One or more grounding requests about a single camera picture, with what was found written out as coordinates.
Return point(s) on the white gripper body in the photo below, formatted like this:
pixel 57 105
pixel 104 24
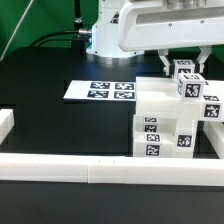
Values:
pixel 158 24

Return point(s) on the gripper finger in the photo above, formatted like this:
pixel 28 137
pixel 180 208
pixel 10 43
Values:
pixel 205 51
pixel 163 55

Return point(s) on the white tagged cube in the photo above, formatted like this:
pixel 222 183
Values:
pixel 190 86
pixel 183 66

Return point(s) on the white chair back frame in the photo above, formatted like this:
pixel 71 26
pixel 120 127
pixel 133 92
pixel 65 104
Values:
pixel 158 97

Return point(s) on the white chair seat block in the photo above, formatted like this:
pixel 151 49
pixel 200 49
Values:
pixel 185 136

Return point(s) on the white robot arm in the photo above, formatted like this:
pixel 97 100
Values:
pixel 104 46

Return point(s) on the white marker base sheet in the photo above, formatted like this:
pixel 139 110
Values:
pixel 101 90

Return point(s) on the black pole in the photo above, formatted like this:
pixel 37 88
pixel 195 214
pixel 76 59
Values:
pixel 77 15

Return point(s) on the white U-shaped fence frame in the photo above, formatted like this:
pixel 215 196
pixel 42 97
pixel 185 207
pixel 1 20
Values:
pixel 111 170

